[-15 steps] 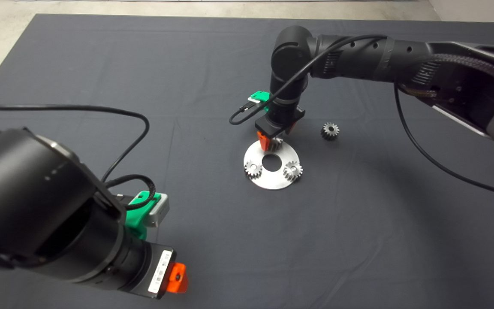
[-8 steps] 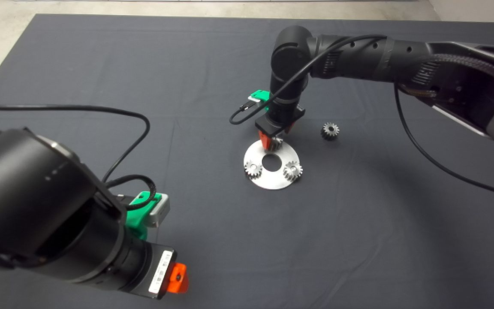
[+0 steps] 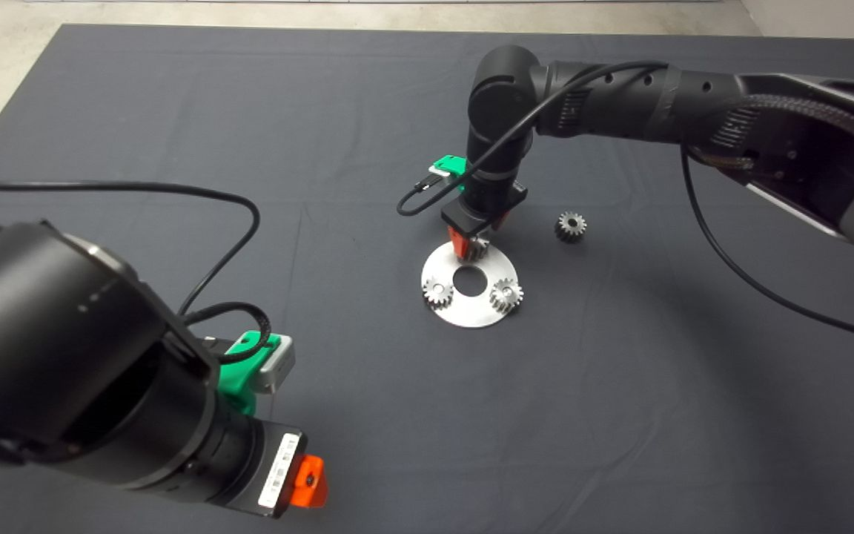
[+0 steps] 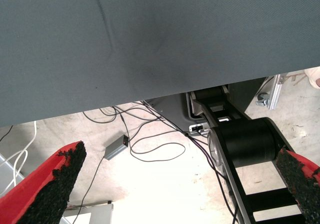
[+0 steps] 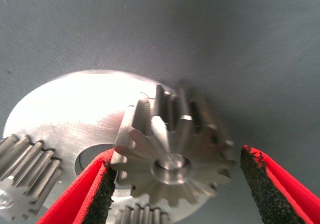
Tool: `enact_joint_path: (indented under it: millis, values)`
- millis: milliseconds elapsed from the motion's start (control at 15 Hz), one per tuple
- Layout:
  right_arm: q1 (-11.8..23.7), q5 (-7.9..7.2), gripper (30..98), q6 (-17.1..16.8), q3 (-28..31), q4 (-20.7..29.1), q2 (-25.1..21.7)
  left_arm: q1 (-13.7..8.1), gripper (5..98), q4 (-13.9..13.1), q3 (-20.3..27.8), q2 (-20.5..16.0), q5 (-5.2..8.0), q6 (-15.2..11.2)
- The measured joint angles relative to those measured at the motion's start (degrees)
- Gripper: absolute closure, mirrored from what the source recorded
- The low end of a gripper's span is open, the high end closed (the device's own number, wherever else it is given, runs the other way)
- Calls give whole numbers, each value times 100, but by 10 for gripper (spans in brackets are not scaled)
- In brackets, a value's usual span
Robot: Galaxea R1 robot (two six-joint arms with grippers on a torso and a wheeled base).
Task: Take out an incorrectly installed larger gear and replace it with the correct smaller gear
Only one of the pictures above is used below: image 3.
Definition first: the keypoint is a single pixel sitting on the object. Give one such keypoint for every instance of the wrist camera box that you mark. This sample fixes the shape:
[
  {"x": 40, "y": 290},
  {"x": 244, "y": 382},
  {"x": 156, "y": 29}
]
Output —
[
  {"x": 438, "y": 173},
  {"x": 275, "y": 367}
]

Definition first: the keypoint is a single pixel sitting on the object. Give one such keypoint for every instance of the right green camera mount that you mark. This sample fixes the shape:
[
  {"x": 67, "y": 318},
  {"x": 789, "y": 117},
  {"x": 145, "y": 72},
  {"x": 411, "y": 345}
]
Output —
[{"x": 451, "y": 165}]

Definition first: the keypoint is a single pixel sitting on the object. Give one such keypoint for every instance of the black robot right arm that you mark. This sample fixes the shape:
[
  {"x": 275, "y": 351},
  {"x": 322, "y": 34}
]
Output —
[{"x": 620, "y": 104}]

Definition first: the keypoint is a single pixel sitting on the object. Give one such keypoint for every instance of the dark grey table cloth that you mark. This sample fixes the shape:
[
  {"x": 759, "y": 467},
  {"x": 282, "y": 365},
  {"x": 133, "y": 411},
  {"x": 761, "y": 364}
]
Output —
[{"x": 323, "y": 111}]

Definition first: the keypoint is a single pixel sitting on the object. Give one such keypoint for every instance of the small dark steel gear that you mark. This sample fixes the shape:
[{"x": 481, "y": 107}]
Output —
[{"x": 570, "y": 226}]

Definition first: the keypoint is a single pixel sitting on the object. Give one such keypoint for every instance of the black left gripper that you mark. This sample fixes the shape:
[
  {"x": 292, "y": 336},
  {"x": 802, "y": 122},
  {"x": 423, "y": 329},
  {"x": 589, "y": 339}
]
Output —
[{"x": 267, "y": 467}]

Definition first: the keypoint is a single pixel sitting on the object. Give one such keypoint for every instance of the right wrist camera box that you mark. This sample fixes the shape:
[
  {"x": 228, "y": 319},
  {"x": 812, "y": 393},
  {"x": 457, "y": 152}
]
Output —
[{"x": 438, "y": 173}]

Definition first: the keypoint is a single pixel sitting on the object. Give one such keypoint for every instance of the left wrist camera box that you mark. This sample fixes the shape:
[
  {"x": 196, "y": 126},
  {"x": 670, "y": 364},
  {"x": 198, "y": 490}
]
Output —
[{"x": 275, "y": 367}]

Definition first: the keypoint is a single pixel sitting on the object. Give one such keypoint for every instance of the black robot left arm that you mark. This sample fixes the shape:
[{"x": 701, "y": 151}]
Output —
[{"x": 64, "y": 319}]

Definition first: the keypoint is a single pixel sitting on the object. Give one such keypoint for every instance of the left green camera mount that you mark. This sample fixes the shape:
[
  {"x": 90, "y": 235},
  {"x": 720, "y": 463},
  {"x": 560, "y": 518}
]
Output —
[{"x": 238, "y": 382}]

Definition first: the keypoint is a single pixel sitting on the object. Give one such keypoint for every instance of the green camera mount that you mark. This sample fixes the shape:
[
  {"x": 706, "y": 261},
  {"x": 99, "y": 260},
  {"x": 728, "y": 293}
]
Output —
[
  {"x": 238, "y": 382},
  {"x": 451, "y": 165}
]

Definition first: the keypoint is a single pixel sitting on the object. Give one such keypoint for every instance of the round metal plate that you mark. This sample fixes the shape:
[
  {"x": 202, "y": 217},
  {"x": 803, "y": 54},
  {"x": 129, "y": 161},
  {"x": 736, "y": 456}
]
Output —
[{"x": 471, "y": 311}]

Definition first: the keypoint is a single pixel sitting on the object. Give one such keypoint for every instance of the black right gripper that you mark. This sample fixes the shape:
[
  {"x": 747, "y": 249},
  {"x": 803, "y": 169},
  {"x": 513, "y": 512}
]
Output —
[{"x": 486, "y": 204}]

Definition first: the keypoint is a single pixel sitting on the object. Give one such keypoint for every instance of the larger steel gear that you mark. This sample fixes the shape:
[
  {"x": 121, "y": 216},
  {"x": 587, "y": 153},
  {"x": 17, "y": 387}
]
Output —
[{"x": 479, "y": 248}]

